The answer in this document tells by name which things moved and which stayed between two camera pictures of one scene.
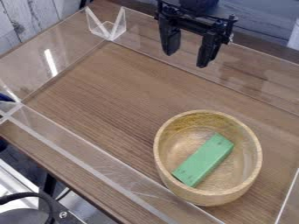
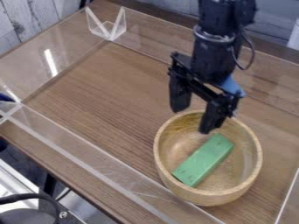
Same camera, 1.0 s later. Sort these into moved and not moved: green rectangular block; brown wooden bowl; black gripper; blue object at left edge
Moved: black gripper
Not moved: brown wooden bowl; blue object at left edge; green rectangular block
